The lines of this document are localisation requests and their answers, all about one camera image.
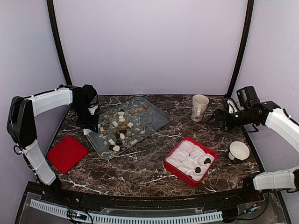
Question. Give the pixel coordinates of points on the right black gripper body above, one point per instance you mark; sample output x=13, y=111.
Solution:
x=235, y=122

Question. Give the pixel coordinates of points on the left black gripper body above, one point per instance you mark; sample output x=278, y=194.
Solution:
x=84, y=118

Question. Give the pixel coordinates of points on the dark chocolate piece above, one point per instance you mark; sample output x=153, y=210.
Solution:
x=198, y=170

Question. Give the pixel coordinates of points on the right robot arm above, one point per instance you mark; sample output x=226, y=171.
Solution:
x=278, y=144

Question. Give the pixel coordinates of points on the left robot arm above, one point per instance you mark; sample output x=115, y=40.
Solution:
x=22, y=127

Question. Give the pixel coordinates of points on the white swirl chocolate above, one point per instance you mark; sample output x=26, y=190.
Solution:
x=122, y=136

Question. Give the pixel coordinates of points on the white black bowl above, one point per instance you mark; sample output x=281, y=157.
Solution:
x=238, y=152

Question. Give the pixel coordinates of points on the glass floral serving tray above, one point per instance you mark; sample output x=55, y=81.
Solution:
x=126, y=119

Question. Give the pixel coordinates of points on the cream ceramic mug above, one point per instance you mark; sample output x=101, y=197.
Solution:
x=199, y=106

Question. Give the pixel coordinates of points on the red tin lid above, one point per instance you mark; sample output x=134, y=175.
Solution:
x=66, y=154

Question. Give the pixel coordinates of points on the white paper cup liners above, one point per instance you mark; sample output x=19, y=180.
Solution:
x=189, y=158

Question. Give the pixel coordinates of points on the red tin box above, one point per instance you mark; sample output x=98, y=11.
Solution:
x=190, y=162

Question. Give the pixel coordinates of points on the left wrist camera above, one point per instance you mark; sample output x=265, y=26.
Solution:
x=93, y=110

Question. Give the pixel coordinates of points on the black front rail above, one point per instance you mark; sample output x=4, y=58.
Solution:
x=166, y=192

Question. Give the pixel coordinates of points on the left black frame post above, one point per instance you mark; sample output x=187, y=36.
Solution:
x=57, y=41

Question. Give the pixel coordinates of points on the black frame post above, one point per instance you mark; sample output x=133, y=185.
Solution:
x=242, y=47
x=57, y=41

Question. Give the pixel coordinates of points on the right black frame post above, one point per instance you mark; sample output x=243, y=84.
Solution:
x=242, y=47

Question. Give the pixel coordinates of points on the white cable duct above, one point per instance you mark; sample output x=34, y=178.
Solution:
x=114, y=216

